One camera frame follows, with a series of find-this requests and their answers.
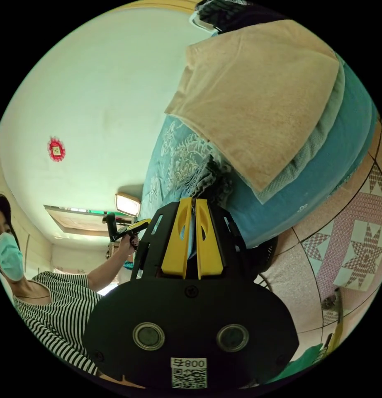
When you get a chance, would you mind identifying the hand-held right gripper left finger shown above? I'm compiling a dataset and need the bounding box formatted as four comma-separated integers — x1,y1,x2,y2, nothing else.
161,197,195,279

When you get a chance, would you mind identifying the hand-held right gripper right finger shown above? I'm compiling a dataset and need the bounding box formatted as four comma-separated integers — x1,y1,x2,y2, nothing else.
195,199,224,280

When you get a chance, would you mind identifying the ceiling lamp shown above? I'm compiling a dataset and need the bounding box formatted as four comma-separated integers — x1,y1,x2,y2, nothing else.
114,192,142,218

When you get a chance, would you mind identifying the person's body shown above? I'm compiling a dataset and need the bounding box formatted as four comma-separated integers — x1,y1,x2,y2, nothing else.
0,193,105,377

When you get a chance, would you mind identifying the green cloth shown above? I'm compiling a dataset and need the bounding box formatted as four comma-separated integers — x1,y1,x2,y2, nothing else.
268,342,327,385

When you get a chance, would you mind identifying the blue blanket with white print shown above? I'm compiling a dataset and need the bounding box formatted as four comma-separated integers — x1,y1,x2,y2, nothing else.
138,56,380,249

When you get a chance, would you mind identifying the red round wall ornament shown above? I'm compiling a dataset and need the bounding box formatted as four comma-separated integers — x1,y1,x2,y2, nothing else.
47,135,66,162

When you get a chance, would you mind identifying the pile of clothes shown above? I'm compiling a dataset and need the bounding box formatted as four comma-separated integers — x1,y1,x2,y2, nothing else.
164,19,347,206

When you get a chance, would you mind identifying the person's left hand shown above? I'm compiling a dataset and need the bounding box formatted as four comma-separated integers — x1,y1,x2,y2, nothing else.
117,233,139,258

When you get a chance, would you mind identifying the black fan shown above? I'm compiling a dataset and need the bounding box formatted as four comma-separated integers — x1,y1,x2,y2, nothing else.
246,235,279,291

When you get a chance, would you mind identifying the person's left forearm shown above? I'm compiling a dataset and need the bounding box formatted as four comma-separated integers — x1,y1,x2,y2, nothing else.
86,244,132,298

